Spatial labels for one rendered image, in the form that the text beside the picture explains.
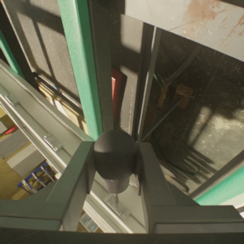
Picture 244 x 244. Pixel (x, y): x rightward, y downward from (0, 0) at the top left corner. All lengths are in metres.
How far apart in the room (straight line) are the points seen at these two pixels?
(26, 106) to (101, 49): 0.32
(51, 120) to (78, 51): 0.25
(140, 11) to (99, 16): 0.04
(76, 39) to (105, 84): 0.07
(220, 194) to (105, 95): 0.19
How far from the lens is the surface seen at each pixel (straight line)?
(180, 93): 1.24
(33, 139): 0.97
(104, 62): 0.23
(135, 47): 0.54
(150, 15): 0.18
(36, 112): 0.47
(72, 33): 0.21
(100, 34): 0.21
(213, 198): 0.22
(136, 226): 0.32
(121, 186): 0.18
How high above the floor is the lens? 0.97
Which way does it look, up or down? 28 degrees down
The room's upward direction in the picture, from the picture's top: 131 degrees counter-clockwise
